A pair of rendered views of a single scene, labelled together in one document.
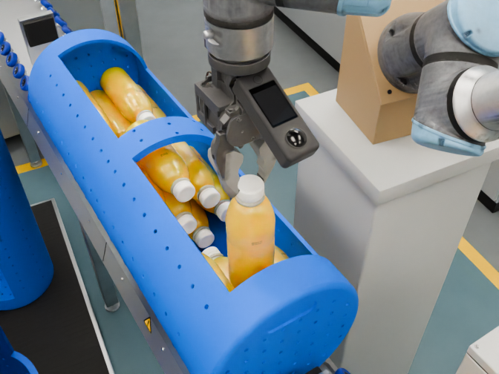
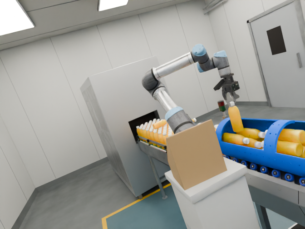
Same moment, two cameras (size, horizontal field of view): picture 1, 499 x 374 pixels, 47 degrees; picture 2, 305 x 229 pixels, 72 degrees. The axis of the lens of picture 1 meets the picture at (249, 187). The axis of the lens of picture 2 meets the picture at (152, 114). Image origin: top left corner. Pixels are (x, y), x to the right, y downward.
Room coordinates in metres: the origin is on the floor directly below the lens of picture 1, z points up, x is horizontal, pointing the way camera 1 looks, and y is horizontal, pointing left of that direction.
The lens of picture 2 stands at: (2.00, -0.26, 1.69)
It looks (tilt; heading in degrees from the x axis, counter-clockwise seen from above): 9 degrees down; 191
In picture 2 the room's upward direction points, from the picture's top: 20 degrees counter-clockwise
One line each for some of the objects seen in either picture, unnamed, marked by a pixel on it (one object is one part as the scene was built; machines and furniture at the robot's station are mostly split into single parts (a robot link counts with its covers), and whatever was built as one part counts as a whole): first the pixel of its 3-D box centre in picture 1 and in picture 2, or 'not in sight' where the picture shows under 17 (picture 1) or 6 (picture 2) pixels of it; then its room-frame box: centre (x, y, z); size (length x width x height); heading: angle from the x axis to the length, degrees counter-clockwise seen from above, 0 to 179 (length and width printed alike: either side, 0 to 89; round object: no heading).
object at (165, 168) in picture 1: (160, 159); (284, 135); (0.83, 0.17, 1.16); 0.19 x 0.07 x 0.07; 32
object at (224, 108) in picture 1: (236, 90); (228, 83); (0.57, 0.02, 1.49); 0.09 x 0.08 x 0.12; 32
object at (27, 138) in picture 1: (18, 113); not in sight; (2.10, 1.06, 0.31); 0.06 x 0.06 x 0.63; 32
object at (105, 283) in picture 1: (97, 255); not in sight; (1.27, 0.54, 0.31); 0.06 x 0.06 x 0.63; 32
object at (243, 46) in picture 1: (236, 33); (224, 71); (0.56, 0.01, 1.57); 0.08 x 0.08 x 0.05
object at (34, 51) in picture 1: (42, 39); not in sight; (1.55, 0.63, 1.00); 0.10 x 0.04 x 0.15; 122
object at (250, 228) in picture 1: (250, 238); (235, 117); (0.55, 0.00, 1.25); 0.07 x 0.07 x 0.19
